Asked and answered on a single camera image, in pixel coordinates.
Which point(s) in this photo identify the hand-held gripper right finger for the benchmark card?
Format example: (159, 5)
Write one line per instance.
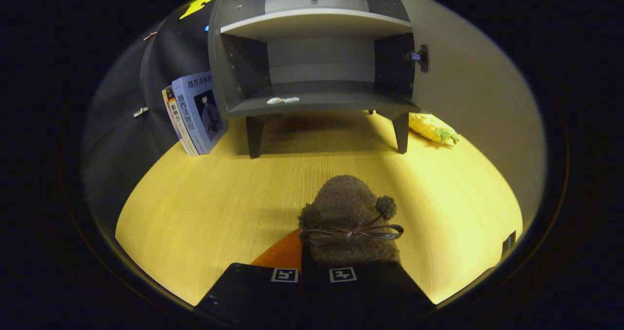
(370, 291)

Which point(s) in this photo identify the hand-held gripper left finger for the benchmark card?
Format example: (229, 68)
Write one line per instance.
(253, 291)

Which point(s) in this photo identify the brown fuzzy shoe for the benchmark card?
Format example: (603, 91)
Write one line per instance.
(346, 198)

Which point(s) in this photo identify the grey shoe cabinet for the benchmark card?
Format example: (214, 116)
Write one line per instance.
(317, 98)

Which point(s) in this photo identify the yellow plush toy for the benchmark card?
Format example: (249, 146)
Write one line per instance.
(429, 127)

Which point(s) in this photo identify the blue book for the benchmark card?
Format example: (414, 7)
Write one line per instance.
(202, 110)

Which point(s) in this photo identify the black backdrop cloth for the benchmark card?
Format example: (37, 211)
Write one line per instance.
(122, 140)

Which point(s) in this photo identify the white clip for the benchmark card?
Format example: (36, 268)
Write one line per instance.
(141, 111)

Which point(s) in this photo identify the red clip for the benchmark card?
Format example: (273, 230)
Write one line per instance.
(149, 35)

